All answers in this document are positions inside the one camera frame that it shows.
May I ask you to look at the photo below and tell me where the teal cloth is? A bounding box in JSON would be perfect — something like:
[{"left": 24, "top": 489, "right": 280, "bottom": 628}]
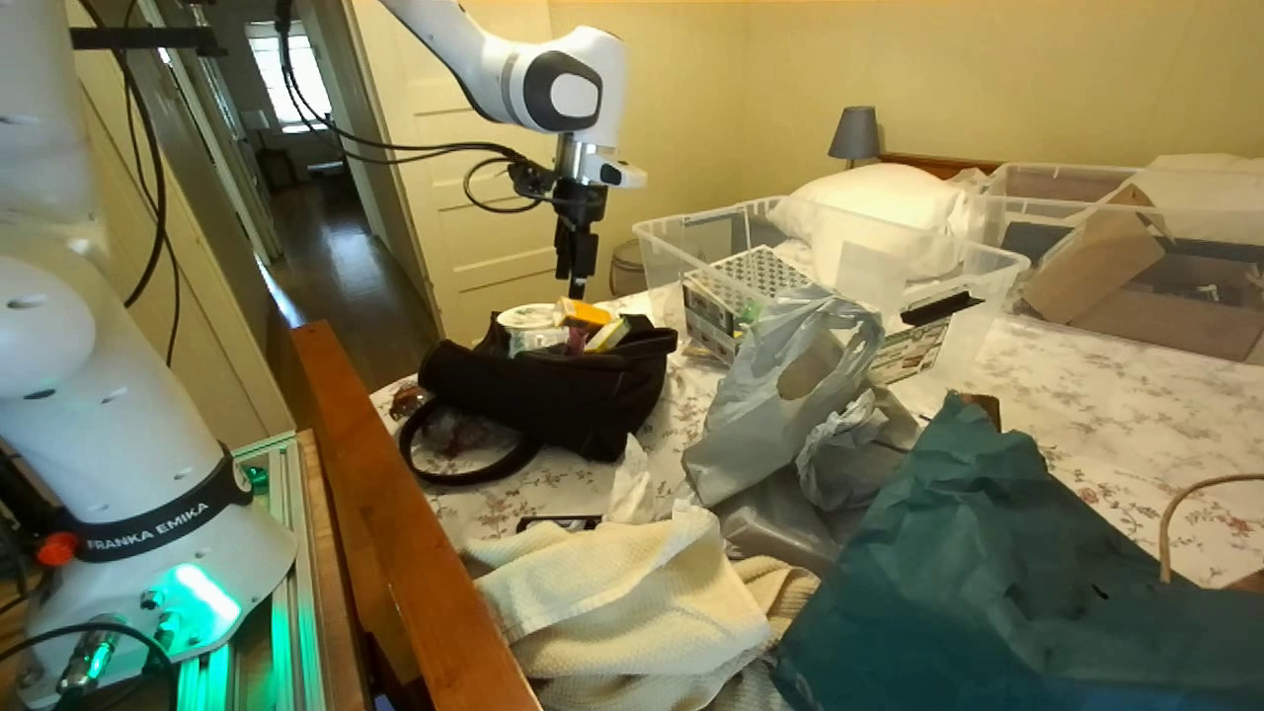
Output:
[{"left": 765, "top": 391, "right": 1264, "bottom": 711}]

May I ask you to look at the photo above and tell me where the green lit metal base frame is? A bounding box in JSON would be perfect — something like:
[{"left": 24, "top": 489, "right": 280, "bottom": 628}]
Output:
[{"left": 164, "top": 432, "right": 336, "bottom": 711}]

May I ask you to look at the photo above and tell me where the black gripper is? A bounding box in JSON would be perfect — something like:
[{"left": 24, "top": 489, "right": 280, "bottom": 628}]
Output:
[{"left": 544, "top": 174, "right": 617, "bottom": 301}]

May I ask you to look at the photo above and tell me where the hallway window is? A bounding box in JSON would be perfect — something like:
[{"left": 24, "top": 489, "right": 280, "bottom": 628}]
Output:
[{"left": 243, "top": 16, "right": 336, "bottom": 140}]

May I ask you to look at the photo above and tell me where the beige cable loop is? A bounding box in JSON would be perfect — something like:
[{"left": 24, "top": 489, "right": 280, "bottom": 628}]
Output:
[{"left": 1154, "top": 472, "right": 1264, "bottom": 588}]

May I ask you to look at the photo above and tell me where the large clear storage box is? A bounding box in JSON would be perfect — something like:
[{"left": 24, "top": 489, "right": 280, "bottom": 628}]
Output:
[{"left": 629, "top": 195, "right": 1035, "bottom": 339}]

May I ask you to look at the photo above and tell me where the black flat rectangular device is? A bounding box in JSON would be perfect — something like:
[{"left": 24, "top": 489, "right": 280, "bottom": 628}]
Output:
[{"left": 897, "top": 290, "right": 988, "bottom": 328}]

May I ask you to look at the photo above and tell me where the grey plastic bag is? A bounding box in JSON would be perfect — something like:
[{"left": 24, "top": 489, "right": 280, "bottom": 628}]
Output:
[{"left": 680, "top": 290, "right": 894, "bottom": 515}]

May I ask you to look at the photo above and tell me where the brown wooden headboard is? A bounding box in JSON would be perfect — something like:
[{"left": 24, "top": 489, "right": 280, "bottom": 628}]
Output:
[{"left": 877, "top": 152, "right": 1004, "bottom": 181}]

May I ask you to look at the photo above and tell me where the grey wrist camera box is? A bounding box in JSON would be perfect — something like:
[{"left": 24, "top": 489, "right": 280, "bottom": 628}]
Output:
[{"left": 581, "top": 154, "right": 652, "bottom": 195}]

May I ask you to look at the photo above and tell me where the black fabric bag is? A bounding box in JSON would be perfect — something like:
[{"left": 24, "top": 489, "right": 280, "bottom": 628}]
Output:
[{"left": 397, "top": 308, "right": 682, "bottom": 489}]

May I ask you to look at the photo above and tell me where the small clear lattice basket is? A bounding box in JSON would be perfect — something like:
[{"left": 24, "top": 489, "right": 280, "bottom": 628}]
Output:
[{"left": 680, "top": 245, "right": 829, "bottom": 364}]

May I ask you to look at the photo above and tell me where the cream towel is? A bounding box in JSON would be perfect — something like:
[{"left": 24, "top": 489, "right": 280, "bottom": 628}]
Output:
[{"left": 461, "top": 503, "right": 821, "bottom": 711}]

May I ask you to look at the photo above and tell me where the black flat phone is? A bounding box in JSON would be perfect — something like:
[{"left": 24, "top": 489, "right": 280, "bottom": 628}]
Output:
[{"left": 513, "top": 509, "right": 609, "bottom": 539}]

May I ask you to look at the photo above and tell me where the black hanging cable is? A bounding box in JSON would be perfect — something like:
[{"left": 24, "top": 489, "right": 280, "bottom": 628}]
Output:
[{"left": 77, "top": 0, "right": 190, "bottom": 376}]

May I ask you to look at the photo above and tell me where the brown wooden footboard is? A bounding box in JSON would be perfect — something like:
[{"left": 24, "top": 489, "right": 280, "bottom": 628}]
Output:
[{"left": 284, "top": 319, "right": 544, "bottom": 711}]

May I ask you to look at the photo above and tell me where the floral white bedspread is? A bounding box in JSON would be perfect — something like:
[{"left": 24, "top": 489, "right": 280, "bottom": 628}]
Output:
[{"left": 368, "top": 280, "right": 1264, "bottom": 596}]

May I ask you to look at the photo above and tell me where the brown cardboard piece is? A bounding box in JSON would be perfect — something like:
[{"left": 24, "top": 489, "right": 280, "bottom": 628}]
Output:
[{"left": 1018, "top": 203, "right": 1170, "bottom": 328}]

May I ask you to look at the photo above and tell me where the grey table lamp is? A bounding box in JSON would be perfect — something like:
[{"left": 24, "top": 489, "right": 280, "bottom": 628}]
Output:
[{"left": 825, "top": 102, "right": 888, "bottom": 172}]

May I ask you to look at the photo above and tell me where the orange small box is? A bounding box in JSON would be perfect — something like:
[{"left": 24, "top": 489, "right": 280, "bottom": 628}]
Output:
[{"left": 556, "top": 298, "right": 623, "bottom": 331}]

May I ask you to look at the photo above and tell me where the white panel door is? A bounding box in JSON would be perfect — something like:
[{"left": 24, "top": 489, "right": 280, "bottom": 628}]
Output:
[{"left": 345, "top": 0, "right": 594, "bottom": 349}]

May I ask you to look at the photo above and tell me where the black mounting bar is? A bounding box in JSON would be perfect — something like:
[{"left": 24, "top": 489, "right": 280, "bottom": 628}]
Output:
[{"left": 68, "top": 23, "right": 226, "bottom": 58}]

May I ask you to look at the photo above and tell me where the clear box with cardboard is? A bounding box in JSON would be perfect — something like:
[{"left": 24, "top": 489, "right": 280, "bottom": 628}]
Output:
[{"left": 979, "top": 160, "right": 1264, "bottom": 368}]

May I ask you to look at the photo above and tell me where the brown shiny wrapper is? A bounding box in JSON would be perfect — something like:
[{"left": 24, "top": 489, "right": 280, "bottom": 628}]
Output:
[{"left": 385, "top": 378, "right": 436, "bottom": 418}]

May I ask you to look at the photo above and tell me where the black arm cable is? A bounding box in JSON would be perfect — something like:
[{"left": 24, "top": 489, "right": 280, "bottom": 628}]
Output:
[{"left": 272, "top": 0, "right": 584, "bottom": 220}]

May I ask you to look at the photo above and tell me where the white pillow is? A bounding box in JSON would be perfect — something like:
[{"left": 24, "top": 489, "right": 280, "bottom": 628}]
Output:
[{"left": 771, "top": 160, "right": 984, "bottom": 285}]

